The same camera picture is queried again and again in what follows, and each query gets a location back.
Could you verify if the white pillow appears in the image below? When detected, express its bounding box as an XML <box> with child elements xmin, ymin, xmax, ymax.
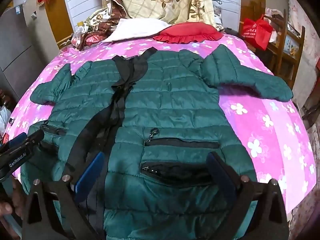
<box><xmin>102</xmin><ymin>18</ymin><xmax>170</xmax><ymax>42</ymax></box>

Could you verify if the red plastic packet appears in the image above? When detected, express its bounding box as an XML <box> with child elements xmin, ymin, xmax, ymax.
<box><xmin>84</xmin><ymin>34</ymin><xmax>102</xmax><ymax>46</ymax></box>

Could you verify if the cream floral quilt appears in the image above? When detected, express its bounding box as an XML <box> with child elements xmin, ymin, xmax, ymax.
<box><xmin>110</xmin><ymin>0</ymin><xmax>224</xmax><ymax>30</ymax></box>

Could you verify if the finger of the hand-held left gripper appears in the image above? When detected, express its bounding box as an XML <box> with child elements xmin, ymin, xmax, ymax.
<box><xmin>25</xmin><ymin>129</ymin><xmax>45</xmax><ymax>147</ymax></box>
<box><xmin>0</xmin><ymin>132</ymin><xmax>27</xmax><ymax>156</ymax></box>

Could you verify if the wooden shelf rack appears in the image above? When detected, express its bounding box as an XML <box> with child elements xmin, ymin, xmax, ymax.
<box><xmin>262</xmin><ymin>7</ymin><xmax>307</xmax><ymax>88</ymax></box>

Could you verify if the green puffer jacket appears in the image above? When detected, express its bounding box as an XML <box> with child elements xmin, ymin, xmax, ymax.
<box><xmin>20</xmin><ymin>44</ymin><xmax>293</xmax><ymax>240</ymax></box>

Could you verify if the pink cloth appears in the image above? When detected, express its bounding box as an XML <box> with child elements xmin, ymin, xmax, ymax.
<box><xmin>265</xmin><ymin>7</ymin><xmax>283</xmax><ymax>22</ymax></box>

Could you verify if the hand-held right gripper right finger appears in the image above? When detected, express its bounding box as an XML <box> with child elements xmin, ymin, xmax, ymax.
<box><xmin>206</xmin><ymin>151</ymin><xmax>290</xmax><ymax>240</ymax></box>

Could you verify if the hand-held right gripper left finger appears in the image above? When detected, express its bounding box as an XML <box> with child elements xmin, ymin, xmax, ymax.
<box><xmin>21</xmin><ymin>151</ymin><xmax>105</xmax><ymax>240</ymax></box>

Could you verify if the grey refrigerator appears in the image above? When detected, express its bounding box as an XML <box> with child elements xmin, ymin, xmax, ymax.
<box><xmin>0</xmin><ymin>0</ymin><xmax>48</xmax><ymax>100</ymax></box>

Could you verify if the red ruffled pillow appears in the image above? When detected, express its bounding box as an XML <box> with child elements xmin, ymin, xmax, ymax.
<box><xmin>153</xmin><ymin>22</ymin><xmax>223</xmax><ymax>44</ymax></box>

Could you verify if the floral curtain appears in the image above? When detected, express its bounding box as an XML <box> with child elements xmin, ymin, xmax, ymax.
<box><xmin>287</xmin><ymin>0</ymin><xmax>320</xmax><ymax>110</ymax></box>

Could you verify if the red shopping bag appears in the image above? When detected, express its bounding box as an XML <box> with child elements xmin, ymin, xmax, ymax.
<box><xmin>240</xmin><ymin>15</ymin><xmax>273</xmax><ymax>51</ymax></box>

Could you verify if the person's left hand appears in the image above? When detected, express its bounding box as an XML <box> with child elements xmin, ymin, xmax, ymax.
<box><xmin>0</xmin><ymin>177</ymin><xmax>24</xmax><ymax>220</ymax></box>

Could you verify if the pink floral bedsheet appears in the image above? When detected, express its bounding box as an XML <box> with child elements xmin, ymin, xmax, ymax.
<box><xmin>4</xmin><ymin>32</ymin><xmax>317</xmax><ymax>240</ymax></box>

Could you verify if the dark cloth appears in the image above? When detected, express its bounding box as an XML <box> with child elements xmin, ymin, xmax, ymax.
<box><xmin>223</xmin><ymin>27</ymin><xmax>241</xmax><ymax>37</ymax></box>

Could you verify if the floral beige quilt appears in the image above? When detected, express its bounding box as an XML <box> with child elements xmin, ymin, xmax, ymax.
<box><xmin>45</xmin><ymin>0</ymin><xmax>266</xmax><ymax>50</ymax></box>

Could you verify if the brown patterned blanket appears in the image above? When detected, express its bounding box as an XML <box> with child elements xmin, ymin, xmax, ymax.
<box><xmin>72</xmin><ymin>0</ymin><xmax>133</xmax><ymax>50</ymax></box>

